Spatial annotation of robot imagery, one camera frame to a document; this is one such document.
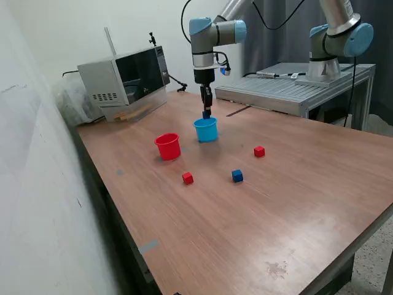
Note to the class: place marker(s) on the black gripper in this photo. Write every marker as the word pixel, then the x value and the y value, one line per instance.
pixel 204 77

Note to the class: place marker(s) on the blue cube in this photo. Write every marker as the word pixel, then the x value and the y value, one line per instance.
pixel 237 176
pixel 205 115

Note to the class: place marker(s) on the red cube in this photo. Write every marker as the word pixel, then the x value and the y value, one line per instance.
pixel 187 179
pixel 259 152

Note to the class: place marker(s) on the aluminium robot base platform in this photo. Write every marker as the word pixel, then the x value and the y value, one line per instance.
pixel 276 89

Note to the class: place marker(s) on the silver blue-capped robot arm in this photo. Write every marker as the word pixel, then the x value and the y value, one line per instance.
pixel 227 30

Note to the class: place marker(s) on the dark tape strip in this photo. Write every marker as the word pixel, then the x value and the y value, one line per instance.
pixel 238 111

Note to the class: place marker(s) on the blue plastic cup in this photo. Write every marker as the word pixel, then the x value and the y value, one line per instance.
pixel 206 133

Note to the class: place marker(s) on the clear plastic box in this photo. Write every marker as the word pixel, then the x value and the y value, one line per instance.
pixel 153 101

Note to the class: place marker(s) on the blue tape piece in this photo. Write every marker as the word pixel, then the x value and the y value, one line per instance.
pixel 159 159
pixel 185 150
pixel 149 246
pixel 120 172

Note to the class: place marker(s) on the red plastic cup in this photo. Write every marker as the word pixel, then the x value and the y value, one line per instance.
pixel 168 150

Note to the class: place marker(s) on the metal cylinder connector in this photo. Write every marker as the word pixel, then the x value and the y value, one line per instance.
pixel 267 74

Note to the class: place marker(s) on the wooden sticks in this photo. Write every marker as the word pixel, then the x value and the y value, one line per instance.
pixel 132 114

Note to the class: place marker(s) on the dark grey curtain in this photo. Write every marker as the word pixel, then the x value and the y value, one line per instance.
pixel 285 49

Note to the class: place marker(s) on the silver microwave oven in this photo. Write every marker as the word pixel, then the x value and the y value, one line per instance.
pixel 101 80

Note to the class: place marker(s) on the clear plastic bag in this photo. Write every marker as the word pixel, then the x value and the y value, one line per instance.
pixel 70 101

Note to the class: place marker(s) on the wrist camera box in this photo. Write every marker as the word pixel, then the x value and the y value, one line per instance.
pixel 226 71

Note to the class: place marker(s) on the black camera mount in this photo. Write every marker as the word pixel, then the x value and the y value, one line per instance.
pixel 152 38

